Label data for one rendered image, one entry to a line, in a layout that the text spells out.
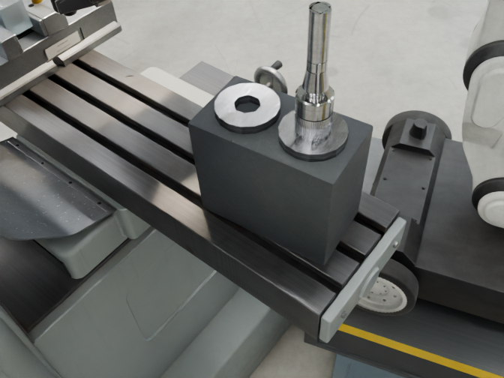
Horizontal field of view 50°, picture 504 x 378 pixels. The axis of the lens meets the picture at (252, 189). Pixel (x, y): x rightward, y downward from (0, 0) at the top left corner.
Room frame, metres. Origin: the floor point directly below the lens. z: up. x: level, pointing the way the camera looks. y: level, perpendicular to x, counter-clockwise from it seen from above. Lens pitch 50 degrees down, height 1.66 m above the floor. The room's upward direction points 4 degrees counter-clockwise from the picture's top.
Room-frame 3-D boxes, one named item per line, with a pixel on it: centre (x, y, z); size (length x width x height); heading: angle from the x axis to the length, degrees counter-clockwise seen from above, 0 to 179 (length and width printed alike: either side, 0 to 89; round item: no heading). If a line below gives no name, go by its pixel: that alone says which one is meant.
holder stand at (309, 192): (0.52, -0.04, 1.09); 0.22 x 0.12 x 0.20; 55
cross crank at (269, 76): (1.18, -0.05, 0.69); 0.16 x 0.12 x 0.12; 139
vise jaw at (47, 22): (1.00, 0.42, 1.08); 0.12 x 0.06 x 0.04; 48
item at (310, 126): (0.50, -0.08, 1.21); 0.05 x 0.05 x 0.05
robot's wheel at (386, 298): (0.65, -0.29, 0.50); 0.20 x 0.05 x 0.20; 66
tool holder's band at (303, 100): (0.50, -0.08, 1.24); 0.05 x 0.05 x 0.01
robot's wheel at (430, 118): (1.13, -0.51, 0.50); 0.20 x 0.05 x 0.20; 66
